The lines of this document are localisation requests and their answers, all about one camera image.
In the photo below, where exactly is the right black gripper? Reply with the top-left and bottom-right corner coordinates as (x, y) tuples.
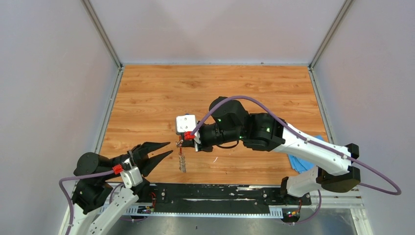
(180, 122), (242, 153)

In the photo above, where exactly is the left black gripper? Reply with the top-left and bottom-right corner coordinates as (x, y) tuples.
(111, 140), (174, 175)

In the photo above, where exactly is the red handled metal key holder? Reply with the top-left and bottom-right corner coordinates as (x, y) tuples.
(176, 136), (186, 173)

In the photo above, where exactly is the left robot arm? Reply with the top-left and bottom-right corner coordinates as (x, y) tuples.
(59, 142), (172, 235)

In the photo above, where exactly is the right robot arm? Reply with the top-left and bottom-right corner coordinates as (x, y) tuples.
(184, 95), (361, 205)

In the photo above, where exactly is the blue cloth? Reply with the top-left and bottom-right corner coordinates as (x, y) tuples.
(287, 154), (315, 173)

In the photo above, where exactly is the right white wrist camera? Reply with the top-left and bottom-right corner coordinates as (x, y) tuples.
(176, 115), (199, 141)

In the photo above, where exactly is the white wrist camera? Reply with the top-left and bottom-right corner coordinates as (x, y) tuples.
(176, 115), (199, 141)
(120, 166), (143, 188)

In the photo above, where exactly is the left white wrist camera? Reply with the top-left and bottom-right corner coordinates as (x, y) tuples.
(120, 166), (143, 188)

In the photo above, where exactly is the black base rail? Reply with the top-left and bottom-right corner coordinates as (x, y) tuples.
(116, 182), (312, 218)

